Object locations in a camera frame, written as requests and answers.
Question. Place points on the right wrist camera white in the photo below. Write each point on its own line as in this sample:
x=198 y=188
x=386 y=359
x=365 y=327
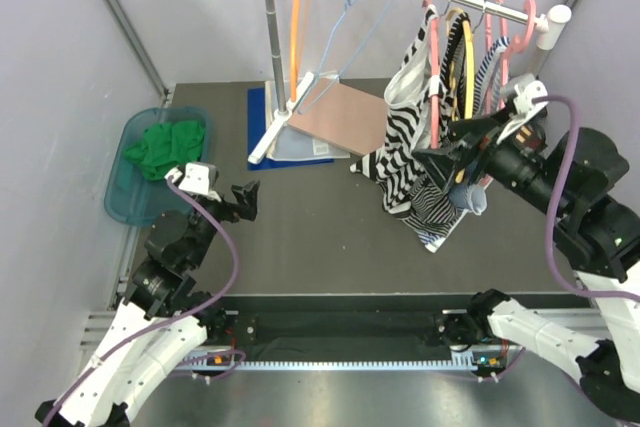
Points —
x=519 y=96

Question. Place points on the brown wooden box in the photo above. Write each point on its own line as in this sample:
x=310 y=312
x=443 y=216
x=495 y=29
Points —
x=532 y=137

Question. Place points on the blue mat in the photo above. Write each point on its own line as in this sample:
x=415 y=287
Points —
x=256 y=127

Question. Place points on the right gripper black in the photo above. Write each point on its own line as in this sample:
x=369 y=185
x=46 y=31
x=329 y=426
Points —
x=444 y=162

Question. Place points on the blue white striped garment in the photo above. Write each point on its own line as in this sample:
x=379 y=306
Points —
x=465 y=198

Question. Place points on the pink brown board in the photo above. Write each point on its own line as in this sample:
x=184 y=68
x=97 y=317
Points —
x=343 y=116

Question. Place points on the yellow black hanger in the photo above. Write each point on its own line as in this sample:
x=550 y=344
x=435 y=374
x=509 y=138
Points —
x=457 y=72

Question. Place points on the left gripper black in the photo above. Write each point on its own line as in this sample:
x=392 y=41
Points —
x=248 y=195

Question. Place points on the teal plastic bin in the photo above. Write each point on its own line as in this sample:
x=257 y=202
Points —
x=133 y=200

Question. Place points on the green cloth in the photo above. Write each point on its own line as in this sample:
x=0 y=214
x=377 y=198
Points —
x=166 y=145

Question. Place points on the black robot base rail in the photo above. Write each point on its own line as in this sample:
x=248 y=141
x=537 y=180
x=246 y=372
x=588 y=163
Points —
x=450 y=319

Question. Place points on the black white striped tank top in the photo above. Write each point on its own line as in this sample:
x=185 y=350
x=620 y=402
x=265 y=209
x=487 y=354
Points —
x=391 y=166

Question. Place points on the thin striped black white garment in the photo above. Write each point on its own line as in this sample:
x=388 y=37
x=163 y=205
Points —
x=432 y=212

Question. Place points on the orange plastic hanger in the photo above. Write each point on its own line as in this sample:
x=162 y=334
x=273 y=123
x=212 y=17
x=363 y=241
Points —
x=299 y=15

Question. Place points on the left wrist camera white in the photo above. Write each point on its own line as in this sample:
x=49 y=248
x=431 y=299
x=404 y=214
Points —
x=195 y=179

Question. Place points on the clothes rack metal white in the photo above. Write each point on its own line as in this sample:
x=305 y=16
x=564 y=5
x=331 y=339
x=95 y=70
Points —
x=549 y=26

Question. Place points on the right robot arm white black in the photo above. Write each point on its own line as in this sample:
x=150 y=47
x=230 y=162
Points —
x=597 y=235

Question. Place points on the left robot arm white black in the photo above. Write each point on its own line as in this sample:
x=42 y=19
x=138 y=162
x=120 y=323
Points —
x=160 y=319

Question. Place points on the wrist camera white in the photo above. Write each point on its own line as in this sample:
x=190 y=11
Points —
x=195 y=179
x=519 y=96

